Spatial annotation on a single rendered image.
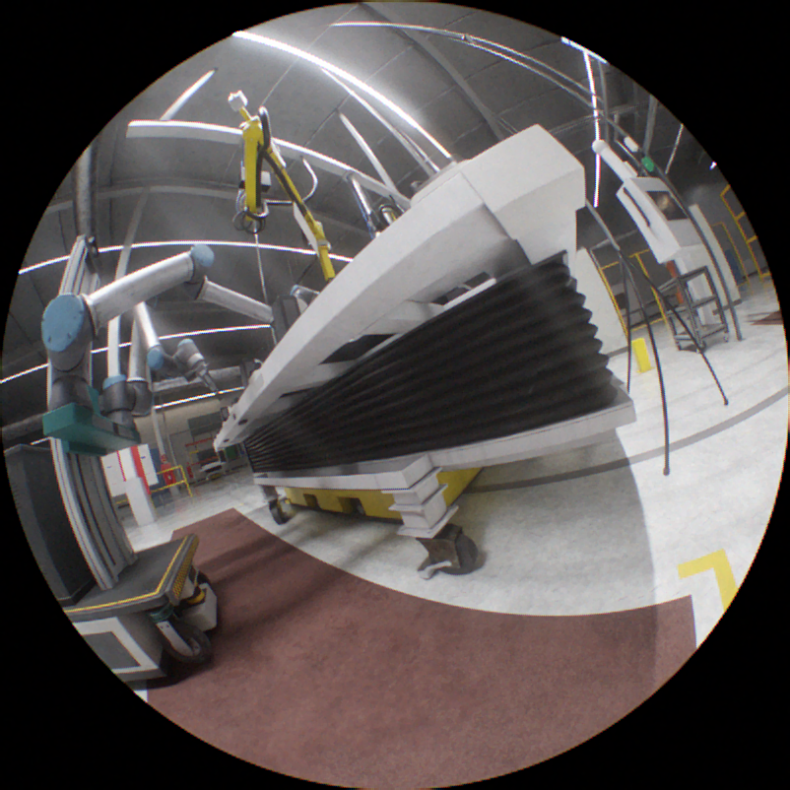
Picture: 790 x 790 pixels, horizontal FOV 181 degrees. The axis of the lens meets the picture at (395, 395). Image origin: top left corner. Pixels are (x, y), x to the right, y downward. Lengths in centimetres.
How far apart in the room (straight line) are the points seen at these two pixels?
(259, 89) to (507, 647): 1039
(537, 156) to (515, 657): 82
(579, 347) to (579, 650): 64
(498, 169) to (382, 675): 93
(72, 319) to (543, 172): 96
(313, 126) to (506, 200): 1010
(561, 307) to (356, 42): 971
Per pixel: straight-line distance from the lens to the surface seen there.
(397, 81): 1041
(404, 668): 71
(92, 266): 172
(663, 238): 284
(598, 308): 528
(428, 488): 73
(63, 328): 84
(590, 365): 58
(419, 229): 36
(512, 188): 32
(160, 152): 1086
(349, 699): 72
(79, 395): 95
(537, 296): 59
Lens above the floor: 59
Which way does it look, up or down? 2 degrees up
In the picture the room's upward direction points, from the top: 20 degrees counter-clockwise
